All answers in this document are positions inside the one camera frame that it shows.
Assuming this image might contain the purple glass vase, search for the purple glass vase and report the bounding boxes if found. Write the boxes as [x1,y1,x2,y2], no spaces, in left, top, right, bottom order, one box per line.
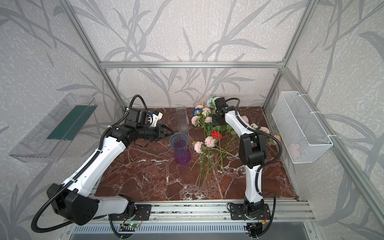
[170,132,192,165]

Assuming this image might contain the light blue flower stem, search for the light blue flower stem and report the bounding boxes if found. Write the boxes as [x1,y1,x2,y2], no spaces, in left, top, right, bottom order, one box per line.
[207,95,218,110]

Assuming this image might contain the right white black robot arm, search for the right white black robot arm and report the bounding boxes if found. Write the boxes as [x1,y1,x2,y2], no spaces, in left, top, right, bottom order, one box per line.
[213,97,273,219]

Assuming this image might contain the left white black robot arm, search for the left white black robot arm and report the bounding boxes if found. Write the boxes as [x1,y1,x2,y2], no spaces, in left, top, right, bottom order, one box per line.
[31,108,174,233]

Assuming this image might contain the clear frosted glass vase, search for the clear frosted glass vase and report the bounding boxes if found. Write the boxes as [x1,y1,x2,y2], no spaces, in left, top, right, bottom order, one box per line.
[176,106,190,133]

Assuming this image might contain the red rose stem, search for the red rose stem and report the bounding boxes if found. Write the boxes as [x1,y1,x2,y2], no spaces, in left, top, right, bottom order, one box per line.
[212,130,223,168]

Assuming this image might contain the mixed artificial flower pile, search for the mixed artificial flower pile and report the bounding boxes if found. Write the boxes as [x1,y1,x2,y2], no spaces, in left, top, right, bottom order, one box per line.
[191,103,238,186]

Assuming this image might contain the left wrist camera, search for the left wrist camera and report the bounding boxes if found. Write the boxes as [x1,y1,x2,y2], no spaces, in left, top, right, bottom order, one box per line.
[149,111,163,127]

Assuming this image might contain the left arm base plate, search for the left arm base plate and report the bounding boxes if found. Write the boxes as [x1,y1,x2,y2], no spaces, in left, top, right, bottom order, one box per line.
[111,204,152,221]

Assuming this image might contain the white wire mesh basket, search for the white wire mesh basket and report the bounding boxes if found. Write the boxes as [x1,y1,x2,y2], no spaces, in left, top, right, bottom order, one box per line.
[272,91,334,164]

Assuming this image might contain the aluminium front rail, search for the aluminium front rail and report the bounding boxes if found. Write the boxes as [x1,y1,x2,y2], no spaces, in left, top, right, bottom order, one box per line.
[64,200,316,224]

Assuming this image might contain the clear plastic wall bin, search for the clear plastic wall bin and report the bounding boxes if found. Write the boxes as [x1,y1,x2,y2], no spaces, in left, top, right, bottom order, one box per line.
[9,94,98,163]

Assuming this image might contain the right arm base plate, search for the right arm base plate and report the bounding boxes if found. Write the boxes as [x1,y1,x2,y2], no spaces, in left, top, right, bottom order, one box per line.
[227,203,272,221]

